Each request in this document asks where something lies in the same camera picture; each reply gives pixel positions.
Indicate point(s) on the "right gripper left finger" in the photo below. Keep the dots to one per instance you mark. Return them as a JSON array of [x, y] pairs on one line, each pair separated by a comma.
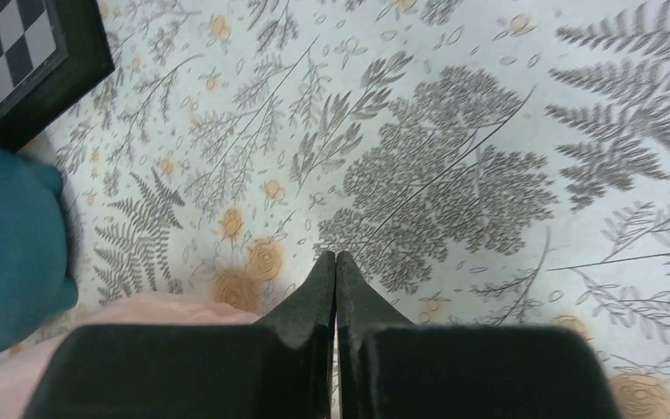
[[277, 367]]

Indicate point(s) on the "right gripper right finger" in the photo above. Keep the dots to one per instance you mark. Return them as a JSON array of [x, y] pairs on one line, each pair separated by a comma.
[[390, 367]]

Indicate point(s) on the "pink plastic trash bag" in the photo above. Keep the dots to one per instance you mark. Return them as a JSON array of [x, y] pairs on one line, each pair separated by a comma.
[[20, 374]]

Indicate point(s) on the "teal plastic trash bin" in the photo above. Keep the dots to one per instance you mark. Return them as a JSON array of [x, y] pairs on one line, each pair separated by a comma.
[[35, 283]]

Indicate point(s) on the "floral patterned tablecloth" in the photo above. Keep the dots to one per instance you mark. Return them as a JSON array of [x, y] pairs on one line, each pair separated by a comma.
[[485, 162]]

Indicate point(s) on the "black white checkered board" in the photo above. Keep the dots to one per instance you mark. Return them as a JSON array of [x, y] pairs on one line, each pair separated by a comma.
[[52, 53]]

